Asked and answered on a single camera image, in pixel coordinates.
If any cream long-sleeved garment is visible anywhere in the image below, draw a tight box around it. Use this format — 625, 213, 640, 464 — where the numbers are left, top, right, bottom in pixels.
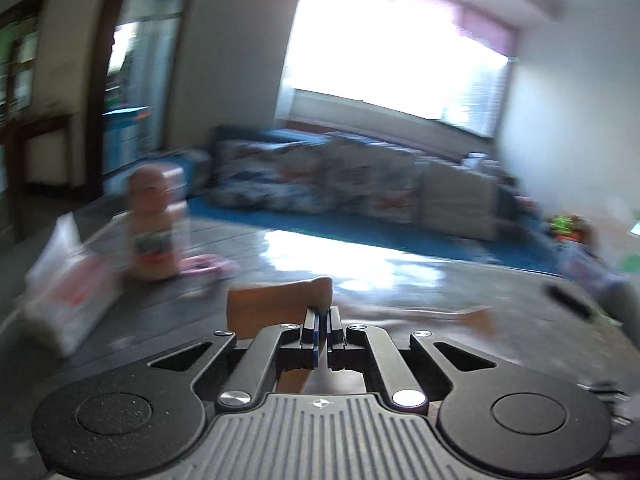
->
227, 276, 498, 397

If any plain beige cushion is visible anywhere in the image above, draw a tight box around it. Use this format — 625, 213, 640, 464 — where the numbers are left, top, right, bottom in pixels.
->
419, 164, 502, 242

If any white pink tissue pack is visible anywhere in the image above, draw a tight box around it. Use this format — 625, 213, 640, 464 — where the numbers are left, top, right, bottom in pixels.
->
22, 214, 122, 357

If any pink fluffy strap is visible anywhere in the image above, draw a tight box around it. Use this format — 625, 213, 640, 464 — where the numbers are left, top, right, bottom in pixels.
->
179, 254, 239, 277

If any tall dark glass cabinet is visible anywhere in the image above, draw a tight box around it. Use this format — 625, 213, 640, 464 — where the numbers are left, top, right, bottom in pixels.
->
0, 0, 51, 126

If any blue chair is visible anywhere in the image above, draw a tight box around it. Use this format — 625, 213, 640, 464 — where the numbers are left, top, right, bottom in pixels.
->
164, 147, 214, 197

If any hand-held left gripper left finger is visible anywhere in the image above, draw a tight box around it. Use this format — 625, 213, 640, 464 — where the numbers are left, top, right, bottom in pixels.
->
149, 307, 321, 407

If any butterfly print cushion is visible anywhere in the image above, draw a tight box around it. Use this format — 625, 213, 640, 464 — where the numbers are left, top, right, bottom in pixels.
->
215, 139, 322, 212
320, 134, 422, 222

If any clear printed storage box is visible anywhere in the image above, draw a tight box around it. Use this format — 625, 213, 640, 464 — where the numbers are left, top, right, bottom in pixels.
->
559, 249, 628, 303

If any pink cartoon water bottle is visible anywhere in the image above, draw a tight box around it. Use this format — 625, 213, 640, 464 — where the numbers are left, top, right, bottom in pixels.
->
125, 164, 189, 282

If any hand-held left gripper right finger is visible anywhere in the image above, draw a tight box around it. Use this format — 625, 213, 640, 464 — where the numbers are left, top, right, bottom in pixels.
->
327, 306, 497, 407

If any pile of small plush toys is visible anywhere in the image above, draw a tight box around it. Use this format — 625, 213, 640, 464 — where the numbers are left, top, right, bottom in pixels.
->
546, 214, 592, 242

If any green flower wall sticker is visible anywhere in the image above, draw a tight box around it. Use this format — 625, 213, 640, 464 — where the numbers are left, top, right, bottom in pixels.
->
619, 219, 640, 267

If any black remote control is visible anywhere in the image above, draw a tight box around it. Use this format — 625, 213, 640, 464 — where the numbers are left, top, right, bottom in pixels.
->
544, 284, 597, 322

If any large window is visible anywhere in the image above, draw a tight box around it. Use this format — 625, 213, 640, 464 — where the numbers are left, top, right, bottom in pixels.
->
282, 0, 516, 138

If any dark wooden door frame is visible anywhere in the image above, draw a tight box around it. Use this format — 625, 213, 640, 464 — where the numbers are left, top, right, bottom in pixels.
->
95, 0, 201, 196

